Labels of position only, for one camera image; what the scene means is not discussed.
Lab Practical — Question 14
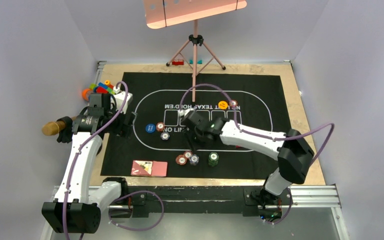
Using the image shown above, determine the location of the blue small blind button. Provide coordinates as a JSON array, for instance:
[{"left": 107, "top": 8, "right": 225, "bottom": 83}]
[{"left": 145, "top": 123, "right": 156, "bottom": 134}]

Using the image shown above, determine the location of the blue poker chip stack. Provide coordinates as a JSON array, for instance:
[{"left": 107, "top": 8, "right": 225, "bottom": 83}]
[{"left": 189, "top": 154, "right": 200, "bottom": 166}]

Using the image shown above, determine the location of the yellow big blind button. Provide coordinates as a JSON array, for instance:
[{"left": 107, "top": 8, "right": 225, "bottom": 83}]
[{"left": 217, "top": 100, "right": 229, "bottom": 110}]

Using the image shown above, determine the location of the red poker chip stack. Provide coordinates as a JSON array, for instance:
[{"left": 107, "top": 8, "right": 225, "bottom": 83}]
[{"left": 175, "top": 154, "right": 188, "bottom": 166}]

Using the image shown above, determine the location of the single red poker chip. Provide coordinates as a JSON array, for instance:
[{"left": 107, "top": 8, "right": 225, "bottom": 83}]
[{"left": 155, "top": 122, "right": 165, "bottom": 132}]

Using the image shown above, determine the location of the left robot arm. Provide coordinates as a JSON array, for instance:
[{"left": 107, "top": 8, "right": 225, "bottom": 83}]
[{"left": 41, "top": 91, "right": 134, "bottom": 234}]

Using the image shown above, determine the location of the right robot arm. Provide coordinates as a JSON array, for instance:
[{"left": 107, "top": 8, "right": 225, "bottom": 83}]
[{"left": 177, "top": 108, "right": 315, "bottom": 204}]

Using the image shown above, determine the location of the green poker chip stack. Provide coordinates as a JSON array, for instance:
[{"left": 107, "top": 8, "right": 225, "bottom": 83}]
[{"left": 208, "top": 152, "right": 219, "bottom": 167}]

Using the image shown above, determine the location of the colourful toy block stack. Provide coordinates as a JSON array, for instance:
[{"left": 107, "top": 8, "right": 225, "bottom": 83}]
[{"left": 89, "top": 80, "right": 116, "bottom": 95}]

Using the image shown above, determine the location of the black poker table mat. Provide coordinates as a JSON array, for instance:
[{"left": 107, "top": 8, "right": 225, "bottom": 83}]
[{"left": 100, "top": 72, "right": 292, "bottom": 180}]

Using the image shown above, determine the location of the orange tape roll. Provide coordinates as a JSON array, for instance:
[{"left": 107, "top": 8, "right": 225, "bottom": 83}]
[{"left": 81, "top": 88, "right": 94, "bottom": 102}]

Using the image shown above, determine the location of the playing card deck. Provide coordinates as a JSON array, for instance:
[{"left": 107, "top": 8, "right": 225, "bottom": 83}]
[{"left": 130, "top": 160, "right": 168, "bottom": 178}]

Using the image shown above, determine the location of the gold microphone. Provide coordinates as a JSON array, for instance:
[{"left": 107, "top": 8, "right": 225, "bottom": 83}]
[{"left": 41, "top": 116, "right": 76, "bottom": 136}]

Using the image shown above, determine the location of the red toy block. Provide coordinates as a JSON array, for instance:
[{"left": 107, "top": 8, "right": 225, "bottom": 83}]
[{"left": 171, "top": 59, "right": 185, "bottom": 66}]

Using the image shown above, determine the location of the pink music stand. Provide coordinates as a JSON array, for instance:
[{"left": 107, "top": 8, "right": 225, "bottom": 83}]
[{"left": 142, "top": 0, "right": 248, "bottom": 87}]

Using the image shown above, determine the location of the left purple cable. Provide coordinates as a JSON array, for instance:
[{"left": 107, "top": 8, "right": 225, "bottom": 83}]
[{"left": 62, "top": 81, "right": 165, "bottom": 240}]

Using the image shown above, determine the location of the purple cable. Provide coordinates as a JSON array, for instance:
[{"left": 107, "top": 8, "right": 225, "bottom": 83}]
[
  {"left": 179, "top": 83, "right": 335, "bottom": 226},
  {"left": 62, "top": 81, "right": 165, "bottom": 240}
]

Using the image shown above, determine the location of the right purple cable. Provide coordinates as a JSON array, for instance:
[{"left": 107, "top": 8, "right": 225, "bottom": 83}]
[{"left": 179, "top": 83, "right": 335, "bottom": 226}]

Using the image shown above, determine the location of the aluminium rail frame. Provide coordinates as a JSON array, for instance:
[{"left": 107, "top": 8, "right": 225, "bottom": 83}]
[{"left": 39, "top": 60, "right": 350, "bottom": 240}]

